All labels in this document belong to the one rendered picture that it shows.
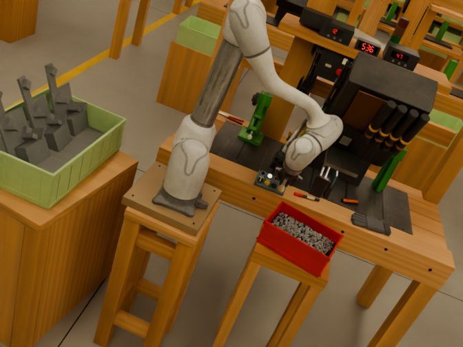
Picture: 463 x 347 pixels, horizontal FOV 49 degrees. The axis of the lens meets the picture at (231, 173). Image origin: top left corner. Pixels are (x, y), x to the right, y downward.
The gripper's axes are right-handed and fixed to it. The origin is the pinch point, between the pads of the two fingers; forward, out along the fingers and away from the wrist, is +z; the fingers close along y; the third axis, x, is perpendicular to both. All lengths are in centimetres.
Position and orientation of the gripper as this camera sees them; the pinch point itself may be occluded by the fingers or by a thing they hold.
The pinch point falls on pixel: (282, 184)
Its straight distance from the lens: 234.8
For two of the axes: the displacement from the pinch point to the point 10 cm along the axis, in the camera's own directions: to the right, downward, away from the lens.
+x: 3.7, -8.4, 4.1
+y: 9.2, 3.8, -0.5
